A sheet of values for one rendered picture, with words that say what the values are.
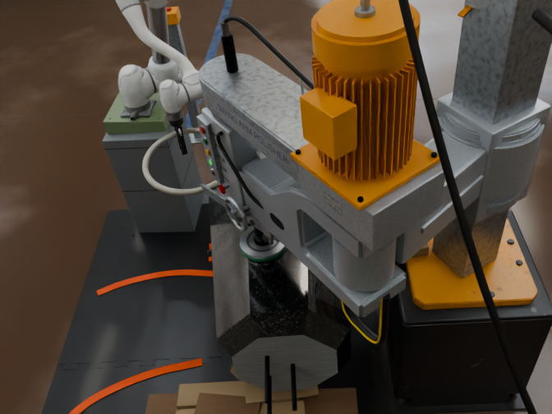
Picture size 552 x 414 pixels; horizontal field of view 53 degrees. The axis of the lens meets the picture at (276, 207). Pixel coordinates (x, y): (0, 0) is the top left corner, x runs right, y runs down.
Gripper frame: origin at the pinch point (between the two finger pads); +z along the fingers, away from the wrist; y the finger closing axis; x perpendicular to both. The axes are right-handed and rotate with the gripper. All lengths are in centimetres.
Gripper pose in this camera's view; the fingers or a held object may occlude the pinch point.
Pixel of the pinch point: (182, 146)
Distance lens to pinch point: 309.6
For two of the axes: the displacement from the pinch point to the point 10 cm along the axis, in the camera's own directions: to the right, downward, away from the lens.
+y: 3.6, 6.6, -6.6
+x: 9.3, -3.0, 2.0
